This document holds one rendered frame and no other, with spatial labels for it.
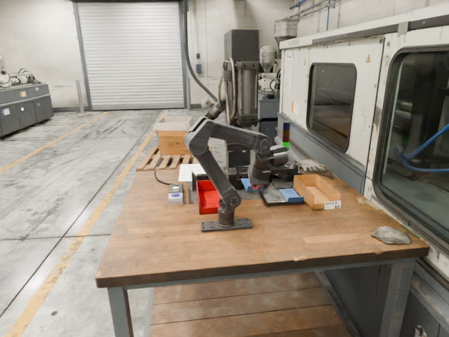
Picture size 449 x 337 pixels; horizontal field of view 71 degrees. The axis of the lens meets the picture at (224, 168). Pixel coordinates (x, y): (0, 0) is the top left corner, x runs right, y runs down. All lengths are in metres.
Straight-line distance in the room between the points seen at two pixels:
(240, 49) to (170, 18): 9.22
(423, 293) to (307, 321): 0.67
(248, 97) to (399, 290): 0.99
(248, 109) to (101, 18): 9.80
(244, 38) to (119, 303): 1.20
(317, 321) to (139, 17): 10.00
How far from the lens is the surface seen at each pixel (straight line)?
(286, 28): 6.20
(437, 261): 1.34
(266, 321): 1.85
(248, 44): 1.57
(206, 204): 1.43
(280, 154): 1.21
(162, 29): 10.74
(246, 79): 1.48
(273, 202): 1.42
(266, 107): 4.64
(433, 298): 1.42
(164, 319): 1.89
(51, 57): 11.65
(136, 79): 10.86
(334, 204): 1.45
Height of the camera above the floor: 1.52
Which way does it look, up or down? 19 degrees down
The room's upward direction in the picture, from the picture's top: 1 degrees counter-clockwise
